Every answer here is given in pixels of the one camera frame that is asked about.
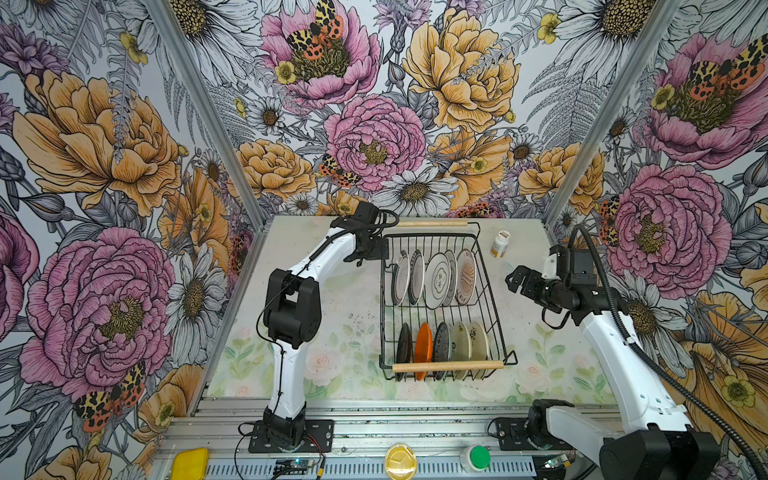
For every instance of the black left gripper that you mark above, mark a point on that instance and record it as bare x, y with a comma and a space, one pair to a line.
379, 250

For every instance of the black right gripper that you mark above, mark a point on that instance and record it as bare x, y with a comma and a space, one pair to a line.
533, 277

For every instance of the black wire dish rack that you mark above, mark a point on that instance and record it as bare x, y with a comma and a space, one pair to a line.
439, 319

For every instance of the black plate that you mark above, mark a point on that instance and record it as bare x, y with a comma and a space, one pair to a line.
404, 350

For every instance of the orange plate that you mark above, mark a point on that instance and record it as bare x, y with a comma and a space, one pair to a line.
423, 350

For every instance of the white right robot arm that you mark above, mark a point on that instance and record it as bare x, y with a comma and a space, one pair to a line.
657, 439

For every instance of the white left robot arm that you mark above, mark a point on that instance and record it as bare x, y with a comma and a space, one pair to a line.
292, 316

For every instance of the grey rimmed back plate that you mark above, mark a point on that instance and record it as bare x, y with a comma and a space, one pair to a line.
400, 278

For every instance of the dark rimmed back plate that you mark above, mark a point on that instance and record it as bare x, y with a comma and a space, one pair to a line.
416, 278

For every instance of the white pill bottle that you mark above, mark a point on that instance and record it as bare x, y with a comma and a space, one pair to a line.
500, 243

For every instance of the large white back plate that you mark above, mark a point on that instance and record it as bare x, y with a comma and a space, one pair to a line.
440, 279

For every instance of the brown patterned back plate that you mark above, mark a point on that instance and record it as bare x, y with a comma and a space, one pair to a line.
466, 277

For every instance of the cream plate front right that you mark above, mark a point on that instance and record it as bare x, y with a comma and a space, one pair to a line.
479, 342

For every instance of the cream plate front row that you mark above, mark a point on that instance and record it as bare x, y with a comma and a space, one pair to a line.
461, 343

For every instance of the blue floral patterned plate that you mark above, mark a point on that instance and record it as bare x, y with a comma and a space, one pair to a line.
442, 344

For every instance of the green push button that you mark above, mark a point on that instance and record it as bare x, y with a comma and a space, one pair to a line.
475, 458

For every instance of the small green circuit board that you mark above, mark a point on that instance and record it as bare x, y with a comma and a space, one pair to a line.
297, 466

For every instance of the yellow sponge block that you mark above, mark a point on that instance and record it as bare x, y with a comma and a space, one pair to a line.
190, 465

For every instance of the aluminium right corner post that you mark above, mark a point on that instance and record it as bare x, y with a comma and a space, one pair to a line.
659, 20

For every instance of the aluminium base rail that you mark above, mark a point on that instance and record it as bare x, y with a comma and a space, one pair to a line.
363, 433

